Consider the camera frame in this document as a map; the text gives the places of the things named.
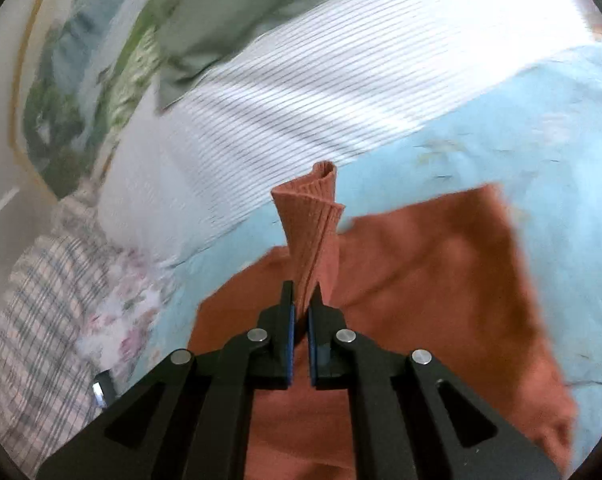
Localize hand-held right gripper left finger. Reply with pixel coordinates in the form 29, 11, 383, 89
36, 281, 296, 480

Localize white striped pillow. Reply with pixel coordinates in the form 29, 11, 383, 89
98, 0, 598, 261

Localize plaid checked blanket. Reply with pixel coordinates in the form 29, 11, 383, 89
0, 232, 126, 466

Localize rust orange knit sweater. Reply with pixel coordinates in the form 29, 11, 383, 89
188, 160, 580, 480

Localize green floral printed quilt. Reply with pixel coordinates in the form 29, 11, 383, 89
23, 0, 182, 196

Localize plain green cloth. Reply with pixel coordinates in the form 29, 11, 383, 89
153, 0, 486, 112

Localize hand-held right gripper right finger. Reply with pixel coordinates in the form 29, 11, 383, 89
307, 283, 564, 480

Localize floral pink white pillow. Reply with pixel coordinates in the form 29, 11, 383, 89
51, 195, 182, 376

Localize yellow wooden frame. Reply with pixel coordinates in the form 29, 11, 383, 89
10, 0, 64, 196

